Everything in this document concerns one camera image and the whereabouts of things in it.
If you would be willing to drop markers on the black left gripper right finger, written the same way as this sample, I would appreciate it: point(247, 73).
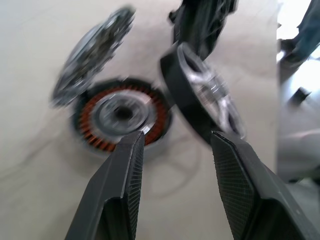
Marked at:
point(250, 195)

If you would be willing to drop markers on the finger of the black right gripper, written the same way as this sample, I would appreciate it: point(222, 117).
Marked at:
point(183, 22)
point(215, 22)

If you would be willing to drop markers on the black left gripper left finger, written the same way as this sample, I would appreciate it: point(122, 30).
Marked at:
point(112, 187)

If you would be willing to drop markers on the white toothed motor stator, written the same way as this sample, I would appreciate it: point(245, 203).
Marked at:
point(97, 50)

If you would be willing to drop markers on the beige table cover sheet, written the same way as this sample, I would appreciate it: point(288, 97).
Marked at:
point(37, 162)

